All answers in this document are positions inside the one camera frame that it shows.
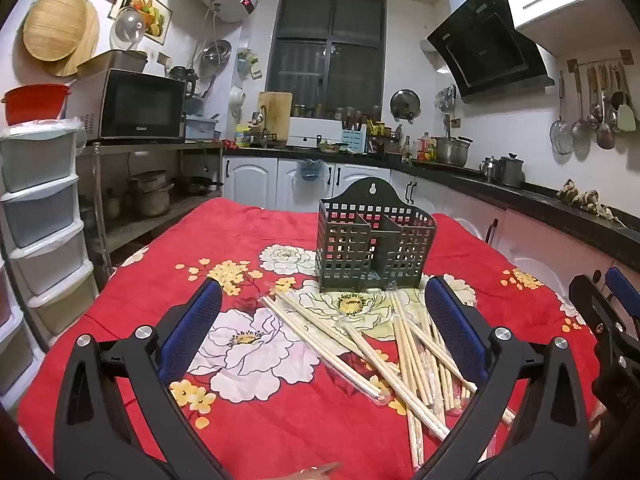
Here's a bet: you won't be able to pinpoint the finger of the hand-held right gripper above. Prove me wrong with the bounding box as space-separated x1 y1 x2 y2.
569 274 626 361
605 267 640 341

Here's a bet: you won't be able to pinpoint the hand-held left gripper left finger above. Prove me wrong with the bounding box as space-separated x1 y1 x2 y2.
52 277 223 480

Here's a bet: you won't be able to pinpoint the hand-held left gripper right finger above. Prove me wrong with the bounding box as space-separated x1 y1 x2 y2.
415 276 593 480

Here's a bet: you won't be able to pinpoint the bunch of wooden chopsticks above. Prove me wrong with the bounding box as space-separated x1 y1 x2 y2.
260 285 516 473

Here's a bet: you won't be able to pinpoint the dark plastic utensil holder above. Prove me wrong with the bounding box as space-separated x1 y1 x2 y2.
315 177 437 293

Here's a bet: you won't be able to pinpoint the row of hanging kitchen utensils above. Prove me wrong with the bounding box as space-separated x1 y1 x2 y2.
550 50 638 156

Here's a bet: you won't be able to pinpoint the bunch of garlic bulbs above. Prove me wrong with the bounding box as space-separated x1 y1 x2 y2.
556 178 613 218

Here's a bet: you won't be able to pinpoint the black kitchen countertop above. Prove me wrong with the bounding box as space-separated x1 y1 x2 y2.
222 142 640 261

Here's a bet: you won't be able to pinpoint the stacked steel pots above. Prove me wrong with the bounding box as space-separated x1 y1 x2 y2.
127 170 176 218

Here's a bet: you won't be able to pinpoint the black frying pan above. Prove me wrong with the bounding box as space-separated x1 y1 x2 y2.
186 176 224 196

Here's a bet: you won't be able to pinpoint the red floral blanket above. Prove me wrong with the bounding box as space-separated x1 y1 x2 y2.
17 197 608 480

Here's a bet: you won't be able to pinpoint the steel canister with lid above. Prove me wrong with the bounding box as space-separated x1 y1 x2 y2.
497 152 525 188

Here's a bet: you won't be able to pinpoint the white lower cabinets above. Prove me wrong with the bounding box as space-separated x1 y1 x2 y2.
222 155 640 311

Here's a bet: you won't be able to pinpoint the large steel stockpot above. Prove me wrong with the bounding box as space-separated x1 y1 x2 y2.
434 135 473 167

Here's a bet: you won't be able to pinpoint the metal shelf rack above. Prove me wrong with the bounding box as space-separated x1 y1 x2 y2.
75 140 226 266

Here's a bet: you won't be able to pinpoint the red label oil bottle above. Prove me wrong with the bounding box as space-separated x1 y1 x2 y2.
415 132 437 162

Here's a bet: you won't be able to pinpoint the plastic drawer unit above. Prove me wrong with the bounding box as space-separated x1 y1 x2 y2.
0 119 101 396

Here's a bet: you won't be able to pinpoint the blue plastic bag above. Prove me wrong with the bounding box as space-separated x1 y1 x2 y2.
299 158 326 182

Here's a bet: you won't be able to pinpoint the blue dish tray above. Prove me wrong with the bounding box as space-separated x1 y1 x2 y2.
185 114 221 142

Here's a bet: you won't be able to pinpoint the cluster of condiment bottles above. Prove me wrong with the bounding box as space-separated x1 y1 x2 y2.
367 120 416 161

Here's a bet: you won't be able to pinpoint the blue knife holder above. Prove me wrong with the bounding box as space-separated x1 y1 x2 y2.
341 110 368 153

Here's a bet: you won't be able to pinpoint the metal sink faucet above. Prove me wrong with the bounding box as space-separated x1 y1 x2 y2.
250 105 271 143

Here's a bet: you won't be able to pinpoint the black microwave oven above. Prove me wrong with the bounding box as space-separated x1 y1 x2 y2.
67 68 187 142

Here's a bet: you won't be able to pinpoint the rectangular wooden cutting board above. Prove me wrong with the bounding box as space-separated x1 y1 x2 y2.
257 91 293 142

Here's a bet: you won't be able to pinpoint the white hanging jug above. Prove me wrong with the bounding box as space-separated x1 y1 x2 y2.
228 87 247 121

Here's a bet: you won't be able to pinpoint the white countertop box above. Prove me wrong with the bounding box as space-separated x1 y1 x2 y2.
289 117 346 149

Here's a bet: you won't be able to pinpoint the hanging steel pot lid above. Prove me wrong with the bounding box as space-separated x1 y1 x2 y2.
390 89 422 123

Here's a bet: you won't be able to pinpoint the hanging metal spoons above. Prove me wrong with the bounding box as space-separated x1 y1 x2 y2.
435 85 458 113

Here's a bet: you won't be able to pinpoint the black blender jug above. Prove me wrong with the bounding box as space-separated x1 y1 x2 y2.
169 65 198 100

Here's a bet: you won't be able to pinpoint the row of windowsill jars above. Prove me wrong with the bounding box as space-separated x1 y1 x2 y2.
291 104 383 121

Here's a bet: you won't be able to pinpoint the red plastic basin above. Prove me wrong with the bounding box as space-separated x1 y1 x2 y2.
1 84 72 127

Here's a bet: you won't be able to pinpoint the black range hood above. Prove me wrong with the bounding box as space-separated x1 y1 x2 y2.
426 0 556 103

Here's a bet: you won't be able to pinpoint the hanging steel bowl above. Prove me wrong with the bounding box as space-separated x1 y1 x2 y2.
200 39 233 66

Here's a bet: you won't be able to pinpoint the rectangular metal tub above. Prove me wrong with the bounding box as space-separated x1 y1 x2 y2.
76 49 150 78

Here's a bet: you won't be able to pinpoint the glass pot lid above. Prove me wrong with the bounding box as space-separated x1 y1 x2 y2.
110 7 148 52

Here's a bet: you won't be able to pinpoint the dark framed window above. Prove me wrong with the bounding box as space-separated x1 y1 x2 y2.
265 0 388 111

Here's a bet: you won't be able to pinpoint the round wooden board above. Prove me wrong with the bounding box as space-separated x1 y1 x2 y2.
52 0 101 78

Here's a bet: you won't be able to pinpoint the round bamboo tray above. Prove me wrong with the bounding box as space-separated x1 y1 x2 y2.
22 0 88 63

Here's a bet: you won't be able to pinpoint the hanging wall organizer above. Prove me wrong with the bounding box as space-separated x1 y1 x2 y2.
236 47 263 80

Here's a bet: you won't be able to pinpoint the fruit wall poster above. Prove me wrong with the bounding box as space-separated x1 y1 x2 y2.
119 0 173 43

